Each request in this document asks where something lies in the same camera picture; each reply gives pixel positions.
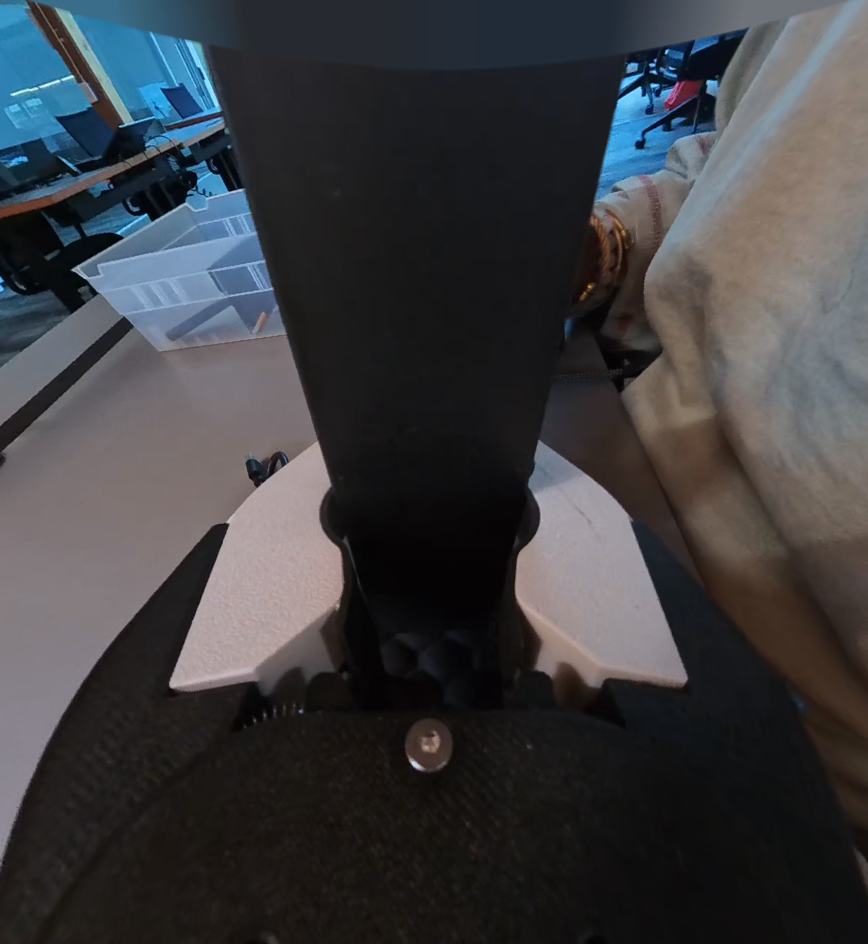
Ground black laptop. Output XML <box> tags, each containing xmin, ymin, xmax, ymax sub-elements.
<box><xmin>56</xmin><ymin>111</ymin><xmax>165</xmax><ymax>162</ymax></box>

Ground gold bracelets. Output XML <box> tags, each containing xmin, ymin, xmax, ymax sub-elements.
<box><xmin>574</xmin><ymin>208</ymin><xmax>635</xmax><ymax>311</ymax></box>

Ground black office chair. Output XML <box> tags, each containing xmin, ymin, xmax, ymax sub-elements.
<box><xmin>2</xmin><ymin>232</ymin><xmax>123</xmax><ymax>311</ymax></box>
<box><xmin>634</xmin><ymin>31</ymin><xmax>746</xmax><ymax>152</ymax></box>

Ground black panel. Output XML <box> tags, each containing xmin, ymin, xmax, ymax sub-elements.
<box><xmin>205</xmin><ymin>40</ymin><xmax>623</xmax><ymax>709</ymax></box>

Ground person's right forearm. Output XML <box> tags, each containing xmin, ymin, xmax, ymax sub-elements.
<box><xmin>592</xmin><ymin>131</ymin><xmax>722</xmax><ymax>355</ymax></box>

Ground wooden pillar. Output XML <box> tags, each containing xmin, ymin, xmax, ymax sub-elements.
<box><xmin>27</xmin><ymin>0</ymin><xmax>121</xmax><ymax>126</ymax></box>

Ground clear plastic bin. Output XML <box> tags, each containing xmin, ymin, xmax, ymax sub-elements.
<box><xmin>72</xmin><ymin>188</ymin><xmax>289</xmax><ymax>351</ymax></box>

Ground person's cream sweater torso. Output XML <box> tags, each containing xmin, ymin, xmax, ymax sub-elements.
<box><xmin>622</xmin><ymin>0</ymin><xmax>868</xmax><ymax>886</ymax></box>

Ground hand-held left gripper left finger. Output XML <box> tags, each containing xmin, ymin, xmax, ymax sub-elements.
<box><xmin>170</xmin><ymin>441</ymin><xmax>355</xmax><ymax>696</ymax></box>

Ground wooden office desk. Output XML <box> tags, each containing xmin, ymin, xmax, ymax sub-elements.
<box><xmin>0</xmin><ymin>118</ymin><xmax>228</xmax><ymax>237</ymax></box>

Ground thin black cable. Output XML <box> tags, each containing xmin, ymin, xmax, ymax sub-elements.
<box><xmin>245</xmin><ymin>450</ymin><xmax>291</xmax><ymax>488</ymax></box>

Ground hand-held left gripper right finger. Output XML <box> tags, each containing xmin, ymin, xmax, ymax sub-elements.
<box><xmin>513</xmin><ymin>441</ymin><xmax>689</xmax><ymax>714</ymax></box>

